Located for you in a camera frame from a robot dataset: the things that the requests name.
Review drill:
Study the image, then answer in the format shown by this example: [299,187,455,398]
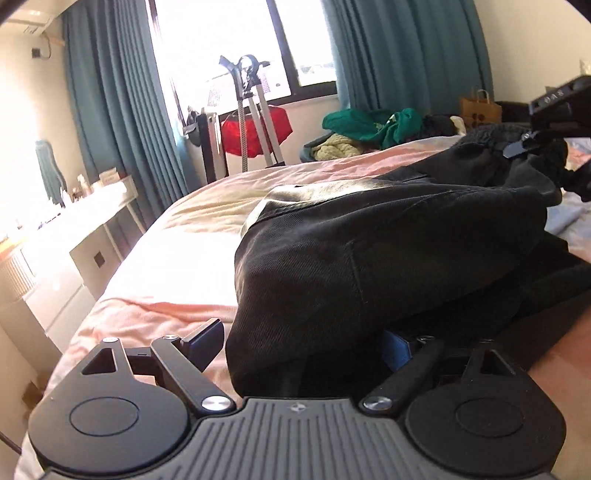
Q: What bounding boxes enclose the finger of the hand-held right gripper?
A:
[503,130,543,160]

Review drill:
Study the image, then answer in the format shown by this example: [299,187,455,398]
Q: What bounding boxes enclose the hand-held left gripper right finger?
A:
[361,329,527,412]

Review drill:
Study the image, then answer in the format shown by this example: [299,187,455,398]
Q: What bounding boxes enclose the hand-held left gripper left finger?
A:
[81,318,236,414]

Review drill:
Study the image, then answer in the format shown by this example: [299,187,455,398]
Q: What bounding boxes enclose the black knitted garment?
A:
[462,122,571,185]

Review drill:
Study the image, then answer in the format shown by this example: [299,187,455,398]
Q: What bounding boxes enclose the dark grey jeans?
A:
[226,134,591,398]

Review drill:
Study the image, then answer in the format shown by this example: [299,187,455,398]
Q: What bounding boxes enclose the black twill pants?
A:
[383,231,591,370]

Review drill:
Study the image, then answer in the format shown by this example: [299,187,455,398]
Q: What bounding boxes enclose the brown paper bag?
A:
[459,88,503,130]

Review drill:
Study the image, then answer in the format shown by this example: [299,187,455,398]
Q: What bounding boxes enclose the pastel bed duvet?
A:
[14,134,591,480]

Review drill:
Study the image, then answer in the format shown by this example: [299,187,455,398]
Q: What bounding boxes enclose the teal curtain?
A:
[62,0,190,232]
[321,0,495,114]

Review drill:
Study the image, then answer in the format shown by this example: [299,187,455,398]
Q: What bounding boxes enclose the white dressing table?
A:
[44,178,148,296]

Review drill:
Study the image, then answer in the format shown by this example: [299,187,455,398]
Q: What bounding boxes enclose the white drawer cabinet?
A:
[0,272,100,354]

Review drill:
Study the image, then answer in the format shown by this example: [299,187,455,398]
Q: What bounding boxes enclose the green garment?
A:
[322,107,423,149]

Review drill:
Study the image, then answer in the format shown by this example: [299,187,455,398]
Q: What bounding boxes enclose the pale yellow knit blanket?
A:
[310,134,365,162]

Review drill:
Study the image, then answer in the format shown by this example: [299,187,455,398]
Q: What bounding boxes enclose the row of cosmetic bottles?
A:
[60,173,100,208]

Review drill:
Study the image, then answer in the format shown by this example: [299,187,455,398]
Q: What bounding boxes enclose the white ribbed container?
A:
[0,247,40,305]

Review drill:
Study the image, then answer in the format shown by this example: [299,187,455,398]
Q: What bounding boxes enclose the dark cloth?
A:
[184,106,204,148]

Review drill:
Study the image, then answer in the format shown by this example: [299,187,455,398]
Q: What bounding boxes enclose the red cloth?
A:
[219,106,293,158]

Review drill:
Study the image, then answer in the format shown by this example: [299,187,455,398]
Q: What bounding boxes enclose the grey garment steamer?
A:
[219,53,284,174]

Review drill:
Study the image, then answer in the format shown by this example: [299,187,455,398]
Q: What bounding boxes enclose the black framed window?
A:
[148,0,338,116]

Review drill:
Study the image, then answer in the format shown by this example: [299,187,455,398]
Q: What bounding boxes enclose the white air conditioner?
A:
[7,0,65,35]

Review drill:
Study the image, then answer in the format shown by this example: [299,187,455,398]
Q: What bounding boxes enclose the teal wavy frame mirror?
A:
[36,138,68,206]

